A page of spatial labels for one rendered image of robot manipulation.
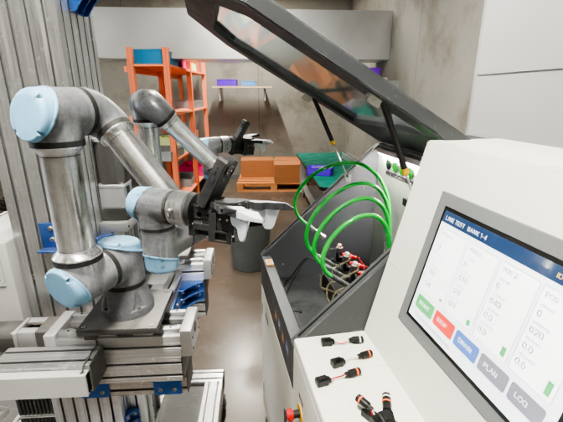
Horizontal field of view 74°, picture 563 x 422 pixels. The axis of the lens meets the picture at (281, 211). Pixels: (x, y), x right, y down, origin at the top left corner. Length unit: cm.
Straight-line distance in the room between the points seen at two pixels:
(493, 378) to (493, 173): 39
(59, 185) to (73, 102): 19
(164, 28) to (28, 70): 418
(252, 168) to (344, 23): 301
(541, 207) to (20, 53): 131
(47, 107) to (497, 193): 94
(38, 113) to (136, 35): 459
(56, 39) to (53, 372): 91
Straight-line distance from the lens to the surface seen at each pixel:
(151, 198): 83
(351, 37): 543
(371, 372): 108
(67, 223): 103
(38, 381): 127
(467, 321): 87
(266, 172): 702
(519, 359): 79
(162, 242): 86
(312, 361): 109
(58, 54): 129
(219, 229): 74
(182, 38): 537
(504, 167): 86
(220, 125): 761
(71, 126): 98
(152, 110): 156
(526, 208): 80
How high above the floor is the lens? 167
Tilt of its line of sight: 18 degrees down
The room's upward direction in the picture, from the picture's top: straight up
